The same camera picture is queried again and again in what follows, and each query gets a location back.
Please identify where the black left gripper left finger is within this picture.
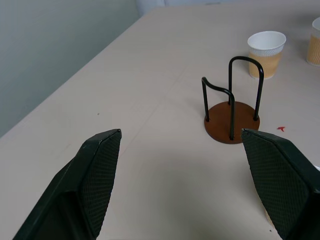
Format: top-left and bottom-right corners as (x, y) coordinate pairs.
(12, 128), (123, 240)

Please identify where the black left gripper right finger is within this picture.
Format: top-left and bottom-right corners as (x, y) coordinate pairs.
(240, 128), (320, 240)

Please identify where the black wire cup holder, brown base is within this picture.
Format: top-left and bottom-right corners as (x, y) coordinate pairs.
(201, 56), (265, 145)

